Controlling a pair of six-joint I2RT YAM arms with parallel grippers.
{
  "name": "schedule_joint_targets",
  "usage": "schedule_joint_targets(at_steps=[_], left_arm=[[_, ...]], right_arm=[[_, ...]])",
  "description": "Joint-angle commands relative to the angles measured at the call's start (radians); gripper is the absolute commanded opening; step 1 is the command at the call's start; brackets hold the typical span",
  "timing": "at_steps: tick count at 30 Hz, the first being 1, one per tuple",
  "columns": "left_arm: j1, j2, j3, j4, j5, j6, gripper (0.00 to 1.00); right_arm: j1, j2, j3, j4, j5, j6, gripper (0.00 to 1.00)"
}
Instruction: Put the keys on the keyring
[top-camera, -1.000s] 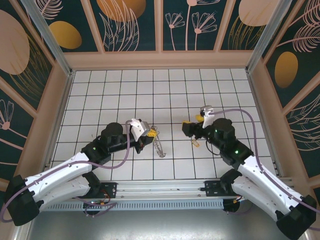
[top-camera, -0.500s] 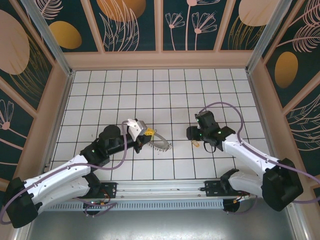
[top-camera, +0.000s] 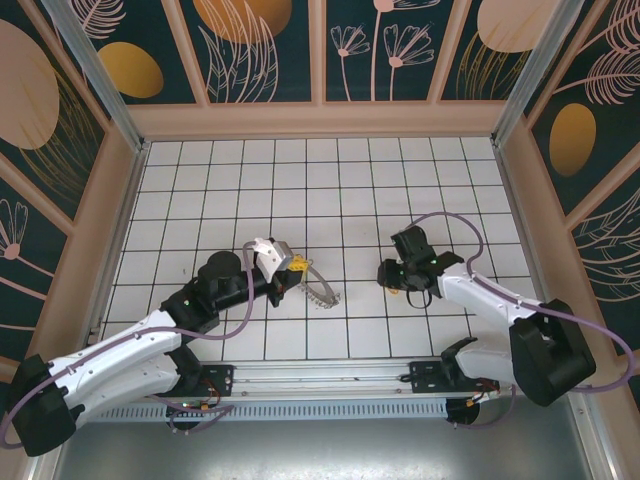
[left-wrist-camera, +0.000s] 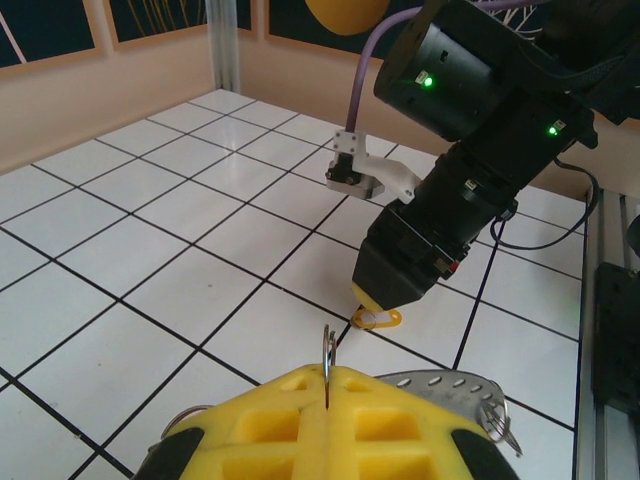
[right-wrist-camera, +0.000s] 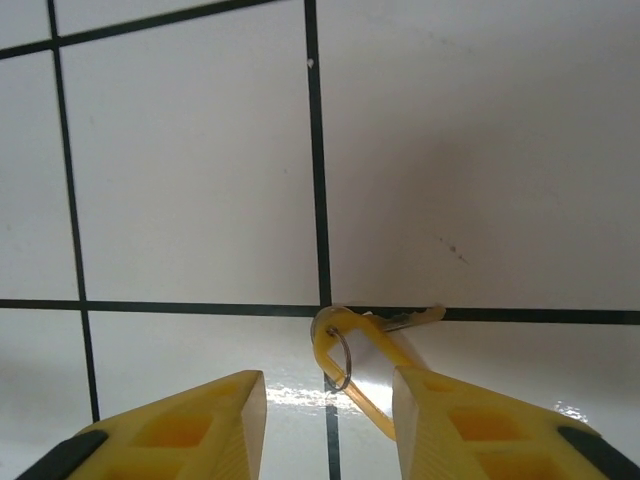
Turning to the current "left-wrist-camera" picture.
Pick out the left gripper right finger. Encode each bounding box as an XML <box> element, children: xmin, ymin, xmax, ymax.
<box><xmin>328</xmin><ymin>364</ymin><xmax>521</xmax><ymax>480</ymax></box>

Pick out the thin black cable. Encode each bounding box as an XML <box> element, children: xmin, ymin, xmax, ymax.
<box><xmin>489</xmin><ymin>158</ymin><xmax>601</xmax><ymax>251</ymax></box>

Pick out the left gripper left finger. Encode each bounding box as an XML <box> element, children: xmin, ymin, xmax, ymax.
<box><xmin>132</xmin><ymin>363</ymin><xmax>330</xmax><ymax>480</ymax></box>

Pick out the aluminium mounting rail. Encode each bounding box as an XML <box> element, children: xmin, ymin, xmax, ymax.
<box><xmin>577</xmin><ymin>189</ymin><xmax>640</xmax><ymax>480</ymax></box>

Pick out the silver split key ring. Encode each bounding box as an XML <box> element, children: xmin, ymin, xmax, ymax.
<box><xmin>160</xmin><ymin>403</ymin><xmax>211</xmax><ymax>439</ymax></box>
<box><xmin>321</xmin><ymin>323</ymin><xmax>339</xmax><ymax>411</ymax></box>
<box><xmin>477</xmin><ymin>397</ymin><xmax>524</xmax><ymax>457</ymax></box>

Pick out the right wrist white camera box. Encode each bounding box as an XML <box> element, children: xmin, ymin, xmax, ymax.
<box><xmin>324</xmin><ymin>128</ymin><xmax>421</xmax><ymax>205</ymax></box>

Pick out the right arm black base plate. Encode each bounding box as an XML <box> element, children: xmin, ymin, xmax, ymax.
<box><xmin>589</xmin><ymin>262</ymin><xmax>640</xmax><ymax>406</ymax></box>

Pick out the yellow plastic key tag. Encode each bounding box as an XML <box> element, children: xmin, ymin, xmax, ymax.
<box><xmin>350</xmin><ymin>307</ymin><xmax>404</xmax><ymax>332</ymax></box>

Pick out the aluminium corner post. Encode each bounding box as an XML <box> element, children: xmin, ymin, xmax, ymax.
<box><xmin>205</xmin><ymin>0</ymin><xmax>244</xmax><ymax>96</ymax></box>

